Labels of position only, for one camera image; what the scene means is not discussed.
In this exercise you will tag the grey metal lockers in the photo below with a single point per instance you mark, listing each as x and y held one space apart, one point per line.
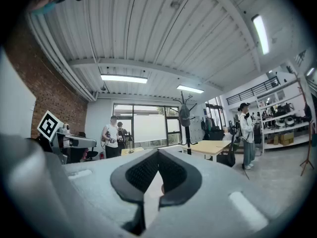
196 130

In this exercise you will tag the brown wooden coat stand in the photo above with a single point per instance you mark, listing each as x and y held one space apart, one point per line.
308 145

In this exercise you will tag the black metal coat rack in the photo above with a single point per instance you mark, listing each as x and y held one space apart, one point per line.
188 137

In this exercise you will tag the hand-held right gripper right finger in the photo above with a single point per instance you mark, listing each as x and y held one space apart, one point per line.
178 175

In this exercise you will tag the grey baseball cap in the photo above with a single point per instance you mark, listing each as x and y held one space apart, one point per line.
184 116

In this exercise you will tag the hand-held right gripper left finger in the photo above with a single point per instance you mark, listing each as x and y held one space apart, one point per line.
138 175

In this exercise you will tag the cardboard box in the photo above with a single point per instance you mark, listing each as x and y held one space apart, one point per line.
286 139

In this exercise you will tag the black balcony railing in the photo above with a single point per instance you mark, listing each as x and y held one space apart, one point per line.
252 92

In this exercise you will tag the blue face mask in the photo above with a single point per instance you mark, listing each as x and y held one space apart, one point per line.
43 9

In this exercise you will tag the light wooden table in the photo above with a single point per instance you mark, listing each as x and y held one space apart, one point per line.
205 146

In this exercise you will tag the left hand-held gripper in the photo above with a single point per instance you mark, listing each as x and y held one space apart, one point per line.
48 126

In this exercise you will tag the white shelving unit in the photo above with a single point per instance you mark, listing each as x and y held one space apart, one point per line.
284 128

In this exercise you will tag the black desk lamp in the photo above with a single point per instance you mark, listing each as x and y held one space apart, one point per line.
130 142

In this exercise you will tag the long ceiling light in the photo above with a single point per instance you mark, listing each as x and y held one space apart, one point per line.
261 33
310 72
123 78
190 89

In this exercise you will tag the large black-framed window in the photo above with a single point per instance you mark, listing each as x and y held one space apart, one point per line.
148 128

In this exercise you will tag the small wooden desk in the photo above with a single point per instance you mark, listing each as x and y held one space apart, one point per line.
133 150

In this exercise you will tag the clothes rail with garments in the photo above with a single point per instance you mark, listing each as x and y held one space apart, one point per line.
210 125

